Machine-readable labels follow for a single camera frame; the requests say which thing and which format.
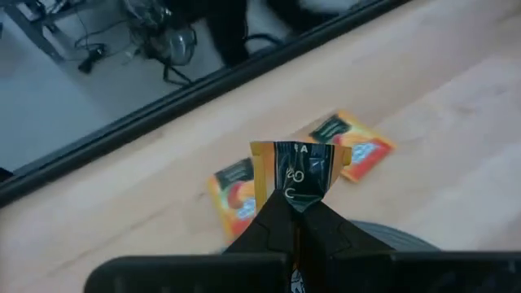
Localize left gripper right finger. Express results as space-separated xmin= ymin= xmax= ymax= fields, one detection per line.
xmin=301 ymin=200 xmax=396 ymax=293

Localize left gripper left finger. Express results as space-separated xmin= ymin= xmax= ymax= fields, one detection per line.
xmin=222 ymin=189 xmax=298 ymax=293

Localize orange tea packet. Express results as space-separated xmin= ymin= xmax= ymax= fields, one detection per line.
xmin=249 ymin=140 xmax=353 ymax=215
xmin=207 ymin=157 xmax=258 ymax=245
xmin=307 ymin=109 xmax=396 ymax=183

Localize grey round woven placemat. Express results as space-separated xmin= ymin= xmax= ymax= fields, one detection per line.
xmin=352 ymin=219 xmax=440 ymax=252

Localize black floor fan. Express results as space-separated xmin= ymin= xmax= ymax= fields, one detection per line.
xmin=121 ymin=0 xmax=200 ymax=87

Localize grey metal stand legs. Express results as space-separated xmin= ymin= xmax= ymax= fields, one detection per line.
xmin=0 ymin=0 xmax=89 ymax=64

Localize black aluminium table frame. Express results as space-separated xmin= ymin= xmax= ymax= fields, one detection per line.
xmin=0 ymin=0 xmax=412 ymax=208

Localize black floor plug cable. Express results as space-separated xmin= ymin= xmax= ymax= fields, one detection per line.
xmin=73 ymin=11 xmax=110 ymax=75

